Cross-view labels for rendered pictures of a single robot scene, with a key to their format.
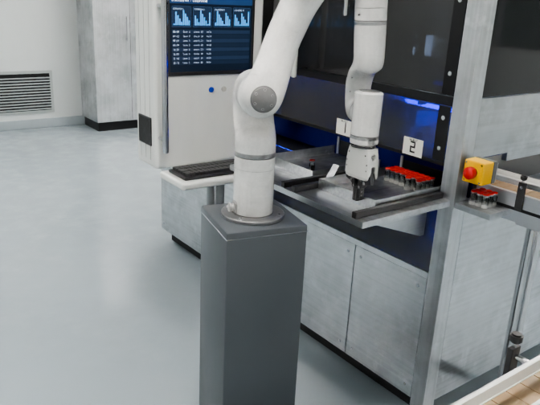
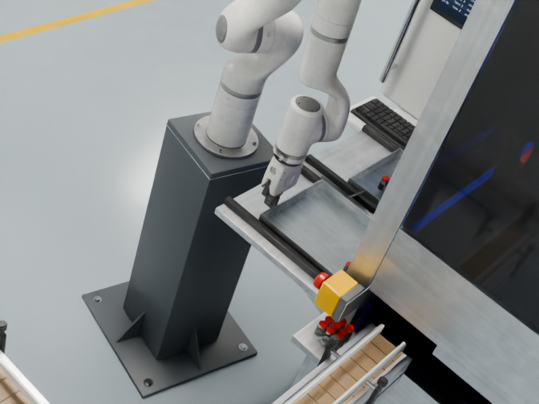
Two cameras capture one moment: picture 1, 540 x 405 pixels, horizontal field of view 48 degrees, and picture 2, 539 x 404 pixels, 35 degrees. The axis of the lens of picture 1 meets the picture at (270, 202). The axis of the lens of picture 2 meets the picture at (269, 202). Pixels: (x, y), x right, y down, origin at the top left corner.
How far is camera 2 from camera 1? 2.30 m
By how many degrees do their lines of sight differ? 60
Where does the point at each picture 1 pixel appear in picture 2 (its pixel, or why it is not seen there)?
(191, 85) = (451, 37)
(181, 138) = (415, 83)
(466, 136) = (362, 249)
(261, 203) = (212, 127)
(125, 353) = not seen: hidden behind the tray
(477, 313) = not seen: outside the picture
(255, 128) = (243, 59)
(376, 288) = not seen: hidden behind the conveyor
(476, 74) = (394, 187)
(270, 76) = (234, 13)
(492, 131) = (412, 288)
